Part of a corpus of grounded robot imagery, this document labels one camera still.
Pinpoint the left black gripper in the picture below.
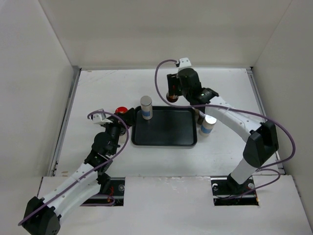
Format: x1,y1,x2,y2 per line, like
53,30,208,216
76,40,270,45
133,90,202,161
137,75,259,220
101,108,134,155

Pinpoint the red-lid chili sauce jar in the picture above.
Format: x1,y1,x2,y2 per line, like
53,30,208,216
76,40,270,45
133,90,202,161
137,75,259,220
115,106,128,115

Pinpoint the small red-lid sauce jar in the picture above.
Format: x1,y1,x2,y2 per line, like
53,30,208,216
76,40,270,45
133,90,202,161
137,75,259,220
166,92,179,103

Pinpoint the silver-lid blue-label bottle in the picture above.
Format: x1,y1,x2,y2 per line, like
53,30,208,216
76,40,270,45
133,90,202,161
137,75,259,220
199,115,217,137
140,95,153,120

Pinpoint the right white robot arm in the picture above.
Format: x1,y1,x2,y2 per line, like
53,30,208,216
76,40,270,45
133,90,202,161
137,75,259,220
166,68,279,194

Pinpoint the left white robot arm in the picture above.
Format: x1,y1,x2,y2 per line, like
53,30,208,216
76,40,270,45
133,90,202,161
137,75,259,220
18,108,135,235

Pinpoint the black plastic tray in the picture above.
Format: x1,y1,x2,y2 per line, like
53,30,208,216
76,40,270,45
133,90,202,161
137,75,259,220
131,106,198,147

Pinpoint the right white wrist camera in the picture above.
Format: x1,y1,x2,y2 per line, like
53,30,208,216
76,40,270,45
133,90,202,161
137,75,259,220
175,57,192,71

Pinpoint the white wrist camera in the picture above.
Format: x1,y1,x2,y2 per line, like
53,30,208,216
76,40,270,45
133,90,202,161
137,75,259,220
175,57,192,71
88,109,111,125

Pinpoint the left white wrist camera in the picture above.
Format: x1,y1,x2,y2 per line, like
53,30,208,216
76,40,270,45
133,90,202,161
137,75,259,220
88,109,111,125

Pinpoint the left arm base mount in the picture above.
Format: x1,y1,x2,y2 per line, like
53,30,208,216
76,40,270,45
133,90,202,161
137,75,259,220
82,177,126,207

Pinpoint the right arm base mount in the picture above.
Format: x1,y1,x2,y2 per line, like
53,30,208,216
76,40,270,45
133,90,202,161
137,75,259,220
210,177,259,206

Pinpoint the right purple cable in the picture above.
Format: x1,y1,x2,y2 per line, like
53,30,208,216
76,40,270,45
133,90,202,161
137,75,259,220
156,59,296,196

